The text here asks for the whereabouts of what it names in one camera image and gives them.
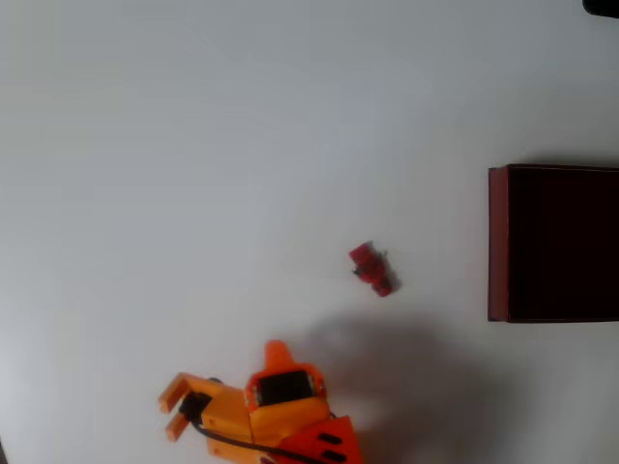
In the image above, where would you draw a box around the small red toy object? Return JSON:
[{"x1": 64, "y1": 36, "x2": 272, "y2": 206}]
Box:
[{"x1": 347, "y1": 240, "x2": 401, "y2": 299}]

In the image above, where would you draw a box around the dark red open box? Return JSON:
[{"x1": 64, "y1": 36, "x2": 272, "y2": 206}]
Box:
[{"x1": 487, "y1": 163, "x2": 619, "y2": 324}]

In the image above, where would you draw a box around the black object at edge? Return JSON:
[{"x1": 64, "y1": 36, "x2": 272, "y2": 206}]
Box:
[{"x1": 582, "y1": 0, "x2": 619, "y2": 19}]

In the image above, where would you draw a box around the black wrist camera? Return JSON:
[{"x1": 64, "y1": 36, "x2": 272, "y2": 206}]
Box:
[{"x1": 178, "y1": 391, "x2": 214, "y2": 424}]

